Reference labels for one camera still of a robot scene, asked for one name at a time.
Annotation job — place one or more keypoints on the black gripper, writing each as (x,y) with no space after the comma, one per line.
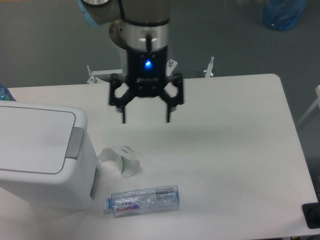
(146,78)

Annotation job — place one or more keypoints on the white push-lid trash can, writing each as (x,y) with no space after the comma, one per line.
(46,155)

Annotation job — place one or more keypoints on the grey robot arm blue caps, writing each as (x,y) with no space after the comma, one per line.
(136,12)

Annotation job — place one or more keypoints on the blue bottle behind trash can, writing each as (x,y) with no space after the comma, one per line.
(5,94)

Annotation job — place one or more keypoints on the crumpled white paper wrapper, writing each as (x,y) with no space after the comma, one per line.
(125,158)

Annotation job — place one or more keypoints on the empty clear plastic bottle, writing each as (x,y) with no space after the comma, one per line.
(142,201)

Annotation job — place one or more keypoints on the blue plastic bag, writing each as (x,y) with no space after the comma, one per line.
(282,15)

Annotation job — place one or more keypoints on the black device at table edge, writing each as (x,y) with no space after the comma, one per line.
(311,213)

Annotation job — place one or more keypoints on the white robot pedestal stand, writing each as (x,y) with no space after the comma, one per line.
(115,72)

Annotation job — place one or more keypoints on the white frame at right edge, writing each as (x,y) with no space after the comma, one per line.
(311,111)

